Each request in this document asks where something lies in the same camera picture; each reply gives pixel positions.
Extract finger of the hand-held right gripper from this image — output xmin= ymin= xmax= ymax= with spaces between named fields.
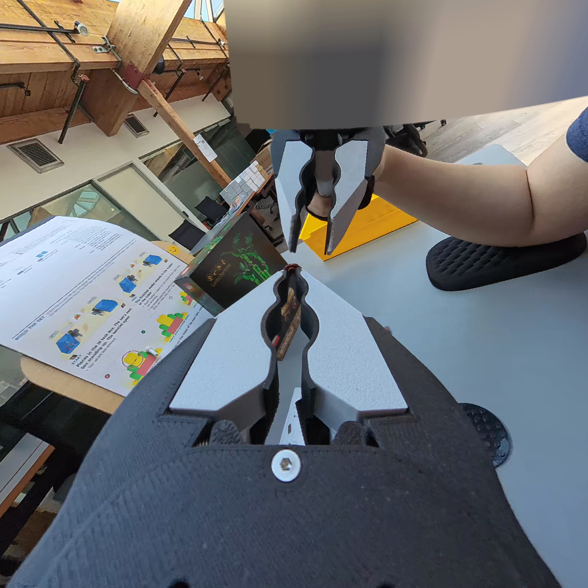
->
xmin=271 ymin=130 xmax=318 ymax=254
xmin=324 ymin=128 xmax=386 ymax=256

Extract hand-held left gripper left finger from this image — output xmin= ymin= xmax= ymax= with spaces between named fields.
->
xmin=169 ymin=269 xmax=288 ymax=435

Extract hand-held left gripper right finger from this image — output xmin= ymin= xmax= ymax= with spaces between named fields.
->
xmin=300 ymin=269 xmax=410 ymax=422

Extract person's right forearm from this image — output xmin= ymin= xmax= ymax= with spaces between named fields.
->
xmin=373 ymin=143 xmax=588 ymax=247

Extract grey desk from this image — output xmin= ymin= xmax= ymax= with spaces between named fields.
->
xmin=264 ymin=216 xmax=588 ymax=588

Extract person's right hand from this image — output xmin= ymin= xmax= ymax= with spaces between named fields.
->
xmin=306 ymin=191 xmax=332 ymax=219

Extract stack of white boxes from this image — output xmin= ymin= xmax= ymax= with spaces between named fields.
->
xmin=220 ymin=162 xmax=273 ymax=205

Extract yellow plastic bin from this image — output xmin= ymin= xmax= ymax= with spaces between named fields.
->
xmin=299 ymin=193 xmax=418 ymax=262

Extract dark bamboo print box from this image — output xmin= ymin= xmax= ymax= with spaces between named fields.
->
xmin=187 ymin=211 xmax=302 ymax=362

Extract white printed paper sheet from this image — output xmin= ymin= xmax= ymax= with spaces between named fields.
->
xmin=265 ymin=387 xmax=307 ymax=446

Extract round black pad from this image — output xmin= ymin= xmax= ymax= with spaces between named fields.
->
xmin=461 ymin=403 xmax=512 ymax=468

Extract illustrated instruction sheet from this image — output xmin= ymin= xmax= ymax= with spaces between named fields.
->
xmin=0 ymin=216 xmax=190 ymax=398

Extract black wrist rest pad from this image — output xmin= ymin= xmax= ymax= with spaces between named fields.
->
xmin=426 ymin=233 xmax=588 ymax=293

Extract wall vent grille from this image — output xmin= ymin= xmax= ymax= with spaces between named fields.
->
xmin=122 ymin=113 xmax=150 ymax=139
xmin=6 ymin=138 xmax=64 ymax=175

